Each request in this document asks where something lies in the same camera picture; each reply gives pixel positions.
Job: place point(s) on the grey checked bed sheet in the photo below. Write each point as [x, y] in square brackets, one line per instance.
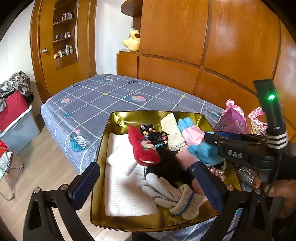
[76, 116]

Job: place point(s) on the person right hand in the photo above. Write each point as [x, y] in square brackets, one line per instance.
[284, 189]

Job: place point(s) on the gold tray box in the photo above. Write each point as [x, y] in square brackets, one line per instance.
[118, 123]

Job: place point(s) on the wooden wardrobe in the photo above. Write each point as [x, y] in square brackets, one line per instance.
[213, 50]

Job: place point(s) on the pink white giraffe plush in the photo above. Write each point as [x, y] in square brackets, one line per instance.
[253, 124]

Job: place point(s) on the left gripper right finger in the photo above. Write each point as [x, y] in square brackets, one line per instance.
[253, 223]

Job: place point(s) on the ornate silver tissue box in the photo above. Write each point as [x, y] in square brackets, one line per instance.
[255, 158]

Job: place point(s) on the grey storage bin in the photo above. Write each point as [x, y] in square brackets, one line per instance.
[21, 131]

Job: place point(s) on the pink fluffy sock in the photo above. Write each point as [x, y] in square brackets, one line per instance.
[192, 171]

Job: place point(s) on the purple cardboard box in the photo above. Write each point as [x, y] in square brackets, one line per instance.
[232, 121]

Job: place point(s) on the red fabric bundle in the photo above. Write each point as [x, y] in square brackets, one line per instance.
[16, 104]

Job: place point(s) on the brown satin scrunchie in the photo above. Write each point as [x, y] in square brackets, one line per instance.
[217, 172]

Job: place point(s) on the yellow plush toy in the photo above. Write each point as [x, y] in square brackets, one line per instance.
[133, 42]

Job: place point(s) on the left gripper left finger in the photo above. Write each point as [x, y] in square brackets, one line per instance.
[40, 222]

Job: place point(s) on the blue plush doll pink dress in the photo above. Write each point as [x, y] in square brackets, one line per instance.
[196, 149]

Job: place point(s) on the camouflage clothing pile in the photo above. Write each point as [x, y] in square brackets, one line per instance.
[17, 82]

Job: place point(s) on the wooden door with shelves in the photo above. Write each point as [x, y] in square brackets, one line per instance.
[62, 44]

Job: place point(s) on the red sock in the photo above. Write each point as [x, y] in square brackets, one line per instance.
[143, 150]

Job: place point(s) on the white cloth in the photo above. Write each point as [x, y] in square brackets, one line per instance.
[122, 197]

